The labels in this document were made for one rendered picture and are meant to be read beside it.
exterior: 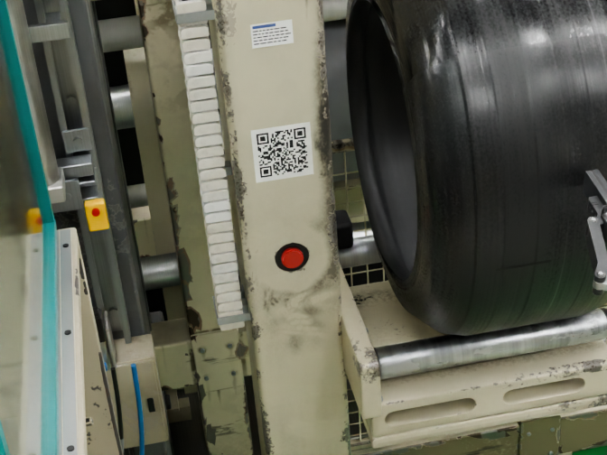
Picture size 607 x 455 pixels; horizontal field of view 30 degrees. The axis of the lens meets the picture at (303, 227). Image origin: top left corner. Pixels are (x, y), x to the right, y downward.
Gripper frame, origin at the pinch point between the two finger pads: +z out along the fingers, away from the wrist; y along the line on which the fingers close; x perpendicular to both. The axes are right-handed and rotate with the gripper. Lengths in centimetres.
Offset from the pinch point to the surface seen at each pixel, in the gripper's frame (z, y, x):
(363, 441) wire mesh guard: 51, 16, 99
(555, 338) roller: 11.1, -2.4, 34.1
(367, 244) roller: 40, 17, 37
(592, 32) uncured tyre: 14.6, -3.3, -12.5
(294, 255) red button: 20.5, 32.1, 19.2
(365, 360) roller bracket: 9.1, 25.2, 29.4
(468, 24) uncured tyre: 17.3, 10.8, -14.1
